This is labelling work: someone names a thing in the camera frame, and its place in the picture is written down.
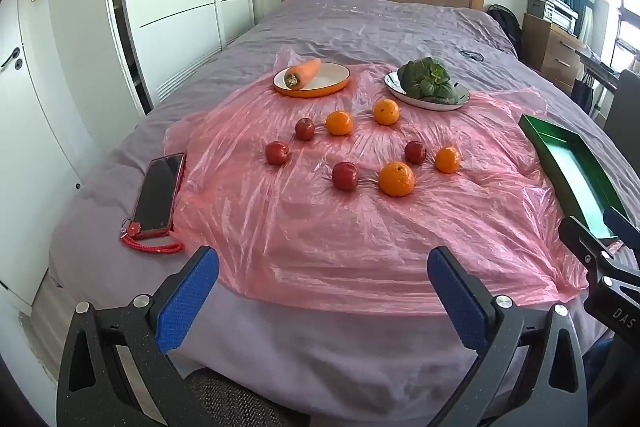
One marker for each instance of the white oval plate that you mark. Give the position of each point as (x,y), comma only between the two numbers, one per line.
(440,104)

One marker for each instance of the pink plastic sheet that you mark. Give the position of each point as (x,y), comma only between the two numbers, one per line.
(300,232)

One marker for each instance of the green bok choy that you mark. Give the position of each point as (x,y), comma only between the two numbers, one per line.
(425,79)

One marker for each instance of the orange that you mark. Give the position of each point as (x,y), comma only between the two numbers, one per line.
(396,179)
(340,123)
(447,159)
(386,112)

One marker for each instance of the phone in red case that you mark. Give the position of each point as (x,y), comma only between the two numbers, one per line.
(157,194)

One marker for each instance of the bed with purple sheet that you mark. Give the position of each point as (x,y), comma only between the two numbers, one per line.
(375,27)

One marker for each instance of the green rectangular tray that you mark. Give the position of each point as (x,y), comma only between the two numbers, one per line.
(575,167)

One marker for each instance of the black mesh chair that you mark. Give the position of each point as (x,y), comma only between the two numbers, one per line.
(225,397)

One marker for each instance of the red apple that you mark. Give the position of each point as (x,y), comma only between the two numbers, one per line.
(415,152)
(305,129)
(344,176)
(277,153)

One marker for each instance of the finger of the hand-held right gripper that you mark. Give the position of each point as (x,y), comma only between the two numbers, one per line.
(620,224)
(580,239)

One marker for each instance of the black bag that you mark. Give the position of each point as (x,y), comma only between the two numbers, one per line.
(582,93)

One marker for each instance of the white printer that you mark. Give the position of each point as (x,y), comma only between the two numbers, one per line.
(552,9)

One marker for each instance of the desk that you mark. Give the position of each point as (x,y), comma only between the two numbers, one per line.
(597,68)

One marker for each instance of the white door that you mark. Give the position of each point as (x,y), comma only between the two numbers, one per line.
(35,117)

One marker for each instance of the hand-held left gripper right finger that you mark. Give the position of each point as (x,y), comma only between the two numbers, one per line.
(460,302)

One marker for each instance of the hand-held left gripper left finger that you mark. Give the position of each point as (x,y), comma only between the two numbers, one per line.
(192,302)

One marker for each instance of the desk chair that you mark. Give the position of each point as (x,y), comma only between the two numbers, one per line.
(625,102)

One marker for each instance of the carrot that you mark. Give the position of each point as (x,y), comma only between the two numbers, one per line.
(302,74)

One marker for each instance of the wooden dresser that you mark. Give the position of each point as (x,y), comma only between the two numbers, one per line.
(552,49)

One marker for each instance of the person's right hand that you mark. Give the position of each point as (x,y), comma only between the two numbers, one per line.
(602,362)

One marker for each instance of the orange rimmed plate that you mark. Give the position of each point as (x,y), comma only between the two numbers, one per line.
(327,82)

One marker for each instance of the black backpack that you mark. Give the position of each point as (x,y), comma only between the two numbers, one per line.
(505,27)

